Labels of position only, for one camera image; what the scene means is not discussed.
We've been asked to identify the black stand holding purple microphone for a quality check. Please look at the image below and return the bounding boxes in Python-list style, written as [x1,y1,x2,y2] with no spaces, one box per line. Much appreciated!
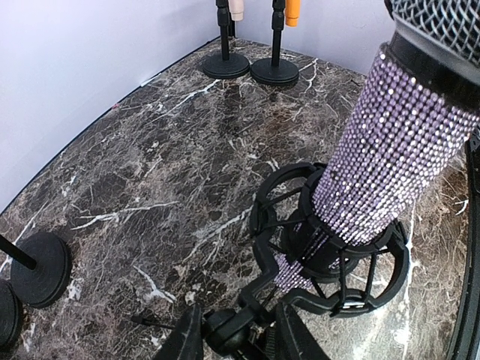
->
[1,279,23,352]

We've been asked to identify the black stand holding blue microphone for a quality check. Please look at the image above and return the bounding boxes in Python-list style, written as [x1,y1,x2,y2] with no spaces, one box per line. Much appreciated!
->
[1,232,73,309]

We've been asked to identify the rhinestone silver-head microphone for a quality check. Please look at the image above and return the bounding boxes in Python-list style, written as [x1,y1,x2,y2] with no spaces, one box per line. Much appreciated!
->
[273,0,480,292]

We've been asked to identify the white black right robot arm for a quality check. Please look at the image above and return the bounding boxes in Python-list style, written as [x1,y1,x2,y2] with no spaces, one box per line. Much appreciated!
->
[446,129,479,360]

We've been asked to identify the orange microphone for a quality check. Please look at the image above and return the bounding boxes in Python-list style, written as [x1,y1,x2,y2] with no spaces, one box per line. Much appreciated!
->
[284,0,301,27]

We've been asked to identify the cream white microphone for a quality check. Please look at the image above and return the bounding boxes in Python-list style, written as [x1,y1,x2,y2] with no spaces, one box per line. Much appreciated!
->
[229,0,245,22]

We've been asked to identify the black stand holding orange microphone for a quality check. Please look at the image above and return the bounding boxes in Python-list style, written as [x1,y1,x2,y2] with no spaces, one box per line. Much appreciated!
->
[250,0,299,86]

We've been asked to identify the black tripod shock-mount stand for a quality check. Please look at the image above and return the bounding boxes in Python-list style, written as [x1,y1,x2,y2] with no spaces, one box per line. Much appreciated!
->
[201,163,410,359]

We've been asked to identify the black stand holding white microphone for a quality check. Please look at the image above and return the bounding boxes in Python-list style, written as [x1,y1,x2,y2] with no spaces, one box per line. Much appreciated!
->
[202,0,250,80]

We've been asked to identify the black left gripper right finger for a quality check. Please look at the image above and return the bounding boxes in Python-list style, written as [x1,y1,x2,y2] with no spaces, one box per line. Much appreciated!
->
[274,302,329,360]

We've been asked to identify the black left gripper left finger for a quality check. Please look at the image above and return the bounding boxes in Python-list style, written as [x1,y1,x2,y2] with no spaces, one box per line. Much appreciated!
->
[153,304,204,360]

